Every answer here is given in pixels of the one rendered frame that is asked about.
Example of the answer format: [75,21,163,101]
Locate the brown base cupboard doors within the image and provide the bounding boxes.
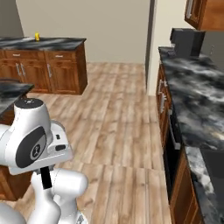
[156,63,173,148]

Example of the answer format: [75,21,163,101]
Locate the brown island cabinet, dark top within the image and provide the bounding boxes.
[0,78,36,202]

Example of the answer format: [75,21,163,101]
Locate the black hob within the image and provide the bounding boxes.
[199,146,224,207]

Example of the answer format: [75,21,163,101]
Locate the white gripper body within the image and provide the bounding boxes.
[9,143,74,176]

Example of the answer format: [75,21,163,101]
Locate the brown cupboard beneath hob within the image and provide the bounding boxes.
[169,147,205,224]

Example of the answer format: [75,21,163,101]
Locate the silver base cupboard handle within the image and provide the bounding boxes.
[157,80,168,116]

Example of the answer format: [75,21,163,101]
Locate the black countertop appliance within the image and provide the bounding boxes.
[170,27,206,59]

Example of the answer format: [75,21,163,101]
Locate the brown wall cupboard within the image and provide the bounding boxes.
[184,0,224,32]

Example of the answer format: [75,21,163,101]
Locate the silver wall cupboard handle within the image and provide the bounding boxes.
[185,0,195,19]

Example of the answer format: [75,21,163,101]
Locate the black oven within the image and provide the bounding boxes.
[162,106,186,205]

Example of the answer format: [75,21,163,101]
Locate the brown cupboard run, dark worktop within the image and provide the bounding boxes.
[0,37,88,96]

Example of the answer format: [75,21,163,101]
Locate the silver oven handle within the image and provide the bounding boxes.
[168,108,182,151]

